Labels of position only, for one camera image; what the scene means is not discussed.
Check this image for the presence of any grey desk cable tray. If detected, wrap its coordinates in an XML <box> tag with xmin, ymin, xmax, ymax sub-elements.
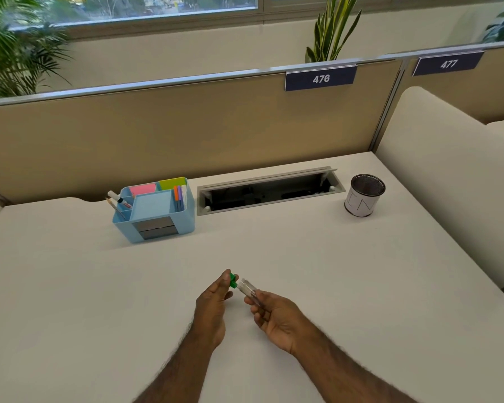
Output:
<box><xmin>197</xmin><ymin>166</ymin><xmax>346</xmax><ymax>217</ymax></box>

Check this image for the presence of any white side divider panel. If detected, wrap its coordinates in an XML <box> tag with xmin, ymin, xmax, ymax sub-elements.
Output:
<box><xmin>374</xmin><ymin>86</ymin><xmax>504</xmax><ymax>289</ymax></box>

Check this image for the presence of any snake plant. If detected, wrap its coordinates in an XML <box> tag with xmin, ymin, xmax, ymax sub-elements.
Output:
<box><xmin>304</xmin><ymin>0</ymin><xmax>363</xmax><ymax>64</ymax></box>

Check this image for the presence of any blue sticky note pad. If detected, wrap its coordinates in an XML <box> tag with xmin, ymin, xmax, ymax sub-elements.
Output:
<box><xmin>130</xmin><ymin>189</ymin><xmax>177</xmax><ymax>223</ymax></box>

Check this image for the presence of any window frame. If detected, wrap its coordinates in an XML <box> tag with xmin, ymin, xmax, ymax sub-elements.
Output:
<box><xmin>0</xmin><ymin>0</ymin><xmax>504</xmax><ymax>40</ymax></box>

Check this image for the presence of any metal mesh pen cup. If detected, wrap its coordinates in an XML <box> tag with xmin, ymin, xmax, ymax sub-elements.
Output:
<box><xmin>344</xmin><ymin>174</ymin><xmax>386</xmax><ymax>218</ymax></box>

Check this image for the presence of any person's right forearm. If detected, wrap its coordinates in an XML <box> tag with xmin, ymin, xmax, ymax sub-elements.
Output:
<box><xmin>291</xmin><ymin>318</ymin><xmax>419</xmax><ymax>403</ymax></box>

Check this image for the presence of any clear barrel pen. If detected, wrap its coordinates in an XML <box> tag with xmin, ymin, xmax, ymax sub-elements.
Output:
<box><xmin>238</xmin><ymin>278</ymin><xmax>262</xmax><ymax>308</ymax></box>

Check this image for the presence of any dark blue number label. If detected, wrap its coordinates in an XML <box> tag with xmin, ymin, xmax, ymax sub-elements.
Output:
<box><xmin>412</xmin><ymin>50</ymin><xmax>486</xmax><ymax>77</ymax></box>
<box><xmin>284</xmin><ymin>65</ymin><xmax>358</xmax><ymax>92</ymax></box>

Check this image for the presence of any beige desk partition panel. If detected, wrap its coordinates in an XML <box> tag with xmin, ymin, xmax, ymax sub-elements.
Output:
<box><xmin>370</xmin><ymin>39</ymin><xmax>504</xmax><ymax>152</ymax></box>
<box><xmin>0</xmin><ymin>58</ymin><xmax>409</xmax><ymax>205</ymax></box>

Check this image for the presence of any white black-capped correction pen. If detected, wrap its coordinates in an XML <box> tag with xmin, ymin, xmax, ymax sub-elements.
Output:
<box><xmin>107</xmin><ymin>190</ymin><xmax>134</xmax><ymax>208</ymax></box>

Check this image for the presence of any light blue desk organizer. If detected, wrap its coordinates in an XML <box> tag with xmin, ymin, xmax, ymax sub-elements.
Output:
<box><xmin>111</xmin><ymin>176</ymin><xmax>196</xmax><ymax>244</ymax></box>

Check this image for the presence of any person's left hand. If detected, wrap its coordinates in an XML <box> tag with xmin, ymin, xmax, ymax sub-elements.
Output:
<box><xmin>192</xmin><ymin>268</ymin><xmax>239</xmax><ymax>354</ymax></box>

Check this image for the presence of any person's left forearm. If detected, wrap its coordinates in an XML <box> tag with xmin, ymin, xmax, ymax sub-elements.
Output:
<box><xmin>132</xmin><ymin>323</ymin><xmax>226</xmax><ymax>403</ymax></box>

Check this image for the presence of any green sticky note pad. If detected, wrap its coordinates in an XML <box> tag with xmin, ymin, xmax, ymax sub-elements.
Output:
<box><xmin>158</xmin><ymin>177</ymin><xmax>187</xmax><ymax>192</ymax></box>

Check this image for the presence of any wooden pencil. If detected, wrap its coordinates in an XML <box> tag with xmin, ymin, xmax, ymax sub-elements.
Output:
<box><xmin>105</xmin><ymin>197</ymin><xmax>127</xmax><ymax>221</ymax></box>

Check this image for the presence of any palm plant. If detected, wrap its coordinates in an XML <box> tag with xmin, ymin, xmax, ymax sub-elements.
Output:
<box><xmin>0</xmin><ymin>0</ymin><xmax>73</xmax><ymax>100</ymax></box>

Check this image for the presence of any person's right hand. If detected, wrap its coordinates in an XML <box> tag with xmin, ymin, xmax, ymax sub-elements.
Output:
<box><xmin>244</xmin><ymin>289</ymin><xmax>311</xmax><ymax>356</ymax></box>

